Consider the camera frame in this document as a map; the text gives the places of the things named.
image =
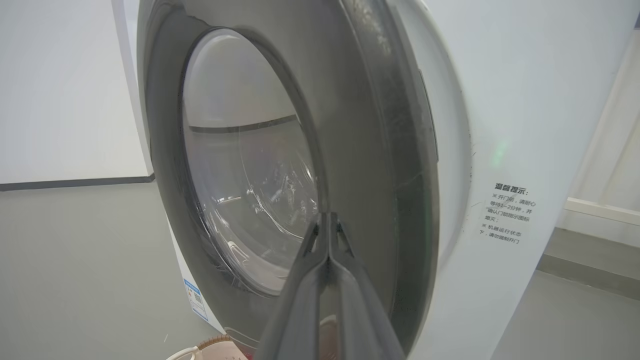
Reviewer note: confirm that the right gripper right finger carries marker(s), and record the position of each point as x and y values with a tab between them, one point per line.
360	315

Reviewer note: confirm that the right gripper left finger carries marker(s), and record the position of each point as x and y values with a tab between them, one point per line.
300	310

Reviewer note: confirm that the cream perforated laundry basket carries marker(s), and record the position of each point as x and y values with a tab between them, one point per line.
220	351

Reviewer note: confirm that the white front-load washing machine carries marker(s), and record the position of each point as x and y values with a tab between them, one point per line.
525	100

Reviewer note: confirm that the blue energy label sticker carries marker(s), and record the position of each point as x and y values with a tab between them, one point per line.
196	300

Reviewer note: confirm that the black printed warning text label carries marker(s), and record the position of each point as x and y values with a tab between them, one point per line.
507	212

